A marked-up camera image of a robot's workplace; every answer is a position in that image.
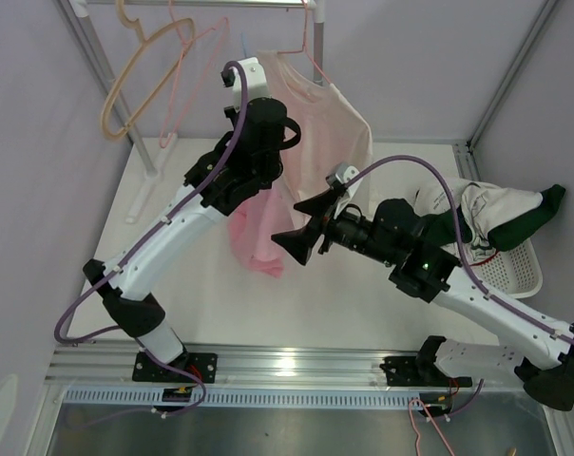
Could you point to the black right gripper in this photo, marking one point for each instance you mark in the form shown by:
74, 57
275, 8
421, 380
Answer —
299, 242

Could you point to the pink t shirt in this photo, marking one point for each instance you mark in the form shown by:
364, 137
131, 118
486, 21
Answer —
250, 229

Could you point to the green and white t shirt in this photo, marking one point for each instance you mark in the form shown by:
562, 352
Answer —
491, 218

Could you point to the red t shirt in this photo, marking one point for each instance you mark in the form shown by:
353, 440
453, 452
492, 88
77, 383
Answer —
480, 262

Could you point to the blue hanger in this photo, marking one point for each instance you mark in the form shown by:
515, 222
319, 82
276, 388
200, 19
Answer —
244, 46

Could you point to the pink hanger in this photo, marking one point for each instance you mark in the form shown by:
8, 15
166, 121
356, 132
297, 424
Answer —
312, 42
200, 50

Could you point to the beige wooden hanger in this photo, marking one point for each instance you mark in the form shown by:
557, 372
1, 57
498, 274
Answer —
150, 67

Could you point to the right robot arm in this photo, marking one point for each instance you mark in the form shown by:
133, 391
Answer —
534, 350

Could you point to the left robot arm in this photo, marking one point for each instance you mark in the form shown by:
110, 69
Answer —
244, 162

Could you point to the metal clothes rack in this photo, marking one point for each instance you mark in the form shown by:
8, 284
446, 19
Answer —
117, 121

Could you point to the white perforated basket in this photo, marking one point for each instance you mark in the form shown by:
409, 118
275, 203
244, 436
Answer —
516, 272

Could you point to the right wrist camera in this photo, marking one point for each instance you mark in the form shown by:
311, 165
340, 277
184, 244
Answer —
346, 175

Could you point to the aluminium mounting rail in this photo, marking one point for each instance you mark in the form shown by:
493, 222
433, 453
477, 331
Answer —
117, 373

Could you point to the aluminium frame post left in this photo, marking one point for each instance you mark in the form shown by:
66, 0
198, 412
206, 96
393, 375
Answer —
80, 25

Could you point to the aluminium frame post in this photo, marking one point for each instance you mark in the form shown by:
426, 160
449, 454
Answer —
80, 25
516, 66

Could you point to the aluminium frame post right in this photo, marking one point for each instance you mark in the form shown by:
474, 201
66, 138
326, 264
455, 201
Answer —
516, 66

